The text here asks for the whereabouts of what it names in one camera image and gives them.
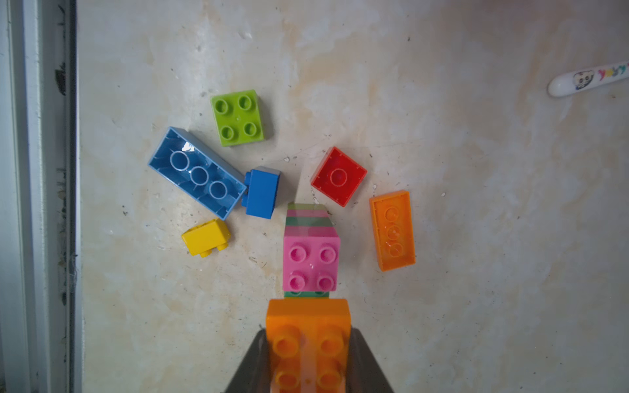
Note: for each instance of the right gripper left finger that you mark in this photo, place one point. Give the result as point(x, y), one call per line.
point(252, 373)

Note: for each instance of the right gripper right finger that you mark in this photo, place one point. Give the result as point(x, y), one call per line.
point(364, 372)

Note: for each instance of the dark green lego brick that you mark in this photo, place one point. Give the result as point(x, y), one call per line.
point(309, 222)

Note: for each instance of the orange long lego brick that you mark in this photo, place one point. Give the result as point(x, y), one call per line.
point(393, 230)

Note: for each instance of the lime green lego brick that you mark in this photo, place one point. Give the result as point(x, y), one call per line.
point(306, 207)

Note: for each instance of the magenta lego brick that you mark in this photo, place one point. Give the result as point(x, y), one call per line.
point(308, 213)

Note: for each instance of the yellow lego brick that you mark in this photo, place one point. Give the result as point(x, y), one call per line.
point(203, 239)

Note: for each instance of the small blue lego brick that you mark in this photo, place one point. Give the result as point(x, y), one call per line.
point(262, 188)

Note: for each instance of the red lego brick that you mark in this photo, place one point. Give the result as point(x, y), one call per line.
point(338, 176)

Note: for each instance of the long blue lego brick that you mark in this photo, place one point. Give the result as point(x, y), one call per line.
point(198, 171)

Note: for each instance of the lime lego brick left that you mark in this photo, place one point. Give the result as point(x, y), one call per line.
point(238, 119)

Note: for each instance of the metal spoon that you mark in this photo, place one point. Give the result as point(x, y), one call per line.
point(589, 78)

